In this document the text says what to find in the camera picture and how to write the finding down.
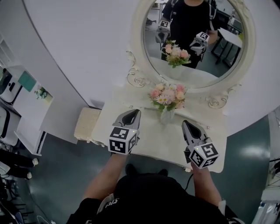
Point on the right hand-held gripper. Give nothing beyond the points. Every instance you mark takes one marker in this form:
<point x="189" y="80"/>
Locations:
<point x="205" y="155"/>

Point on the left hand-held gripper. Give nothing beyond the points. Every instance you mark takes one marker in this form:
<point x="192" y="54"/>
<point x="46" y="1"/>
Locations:
<point x="119" y="142"/>

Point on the white dressing table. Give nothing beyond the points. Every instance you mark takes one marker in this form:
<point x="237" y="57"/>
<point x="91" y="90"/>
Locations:
<point x="159" y="142"/>

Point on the person's right forearm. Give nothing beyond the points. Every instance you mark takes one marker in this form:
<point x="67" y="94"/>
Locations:
<point x="205" y="188"/>

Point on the person's left forearm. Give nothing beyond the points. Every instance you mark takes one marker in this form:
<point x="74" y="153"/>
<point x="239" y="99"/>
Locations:
<point x="105" y="177"/>

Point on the white flower vase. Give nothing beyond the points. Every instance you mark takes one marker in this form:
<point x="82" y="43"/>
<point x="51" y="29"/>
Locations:
<point x="167" y="117"/>

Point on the cream upholstered stool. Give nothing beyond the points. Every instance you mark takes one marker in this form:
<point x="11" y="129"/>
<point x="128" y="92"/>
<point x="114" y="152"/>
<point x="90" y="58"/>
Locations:
<point x="86" y="124"/>

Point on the pink flower bouquet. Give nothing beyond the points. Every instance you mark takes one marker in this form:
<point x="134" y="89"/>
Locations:
<point x="167" y="95"/>

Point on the person's left black shoe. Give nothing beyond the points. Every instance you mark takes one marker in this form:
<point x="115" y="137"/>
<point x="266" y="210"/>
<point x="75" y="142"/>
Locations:
<point x="130" y="169"/>

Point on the person's black shoe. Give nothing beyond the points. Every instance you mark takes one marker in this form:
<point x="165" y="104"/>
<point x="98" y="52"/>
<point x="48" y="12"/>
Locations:
<point x="163" y="172"/>
<point x="130" y="169"/>

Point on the person's right black shoe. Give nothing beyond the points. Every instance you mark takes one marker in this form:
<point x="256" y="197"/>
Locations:
<point x="163" y="172"/>

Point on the person's black clothing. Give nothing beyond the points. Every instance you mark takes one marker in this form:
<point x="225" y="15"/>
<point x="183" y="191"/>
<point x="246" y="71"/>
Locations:
<point x="153" y="201"/>

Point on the oval white-framed mirror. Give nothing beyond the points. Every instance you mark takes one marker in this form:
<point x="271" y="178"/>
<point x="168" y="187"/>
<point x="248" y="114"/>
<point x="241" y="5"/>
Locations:
<point x="140" y="43"/>

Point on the small blue-white flower pot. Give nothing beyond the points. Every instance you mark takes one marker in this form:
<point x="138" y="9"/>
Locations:
<point x="41" y="93"/>

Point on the white desk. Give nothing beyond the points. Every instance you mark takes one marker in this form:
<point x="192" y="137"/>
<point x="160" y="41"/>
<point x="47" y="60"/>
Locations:
<point x="32" y="118"/>

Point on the white pull-out desk tray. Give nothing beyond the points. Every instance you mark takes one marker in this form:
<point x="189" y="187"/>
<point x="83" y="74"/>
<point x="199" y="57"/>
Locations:
<point x="28" y="143"/>

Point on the teal card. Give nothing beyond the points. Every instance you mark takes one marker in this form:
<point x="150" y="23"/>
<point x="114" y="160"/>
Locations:
<point x="26" y="81"/>

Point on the white and black machine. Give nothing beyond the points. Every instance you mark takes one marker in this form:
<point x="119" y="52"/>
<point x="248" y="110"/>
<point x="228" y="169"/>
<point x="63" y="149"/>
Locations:
<point x="8" y="85"/>
<point x="6" y="124"/>

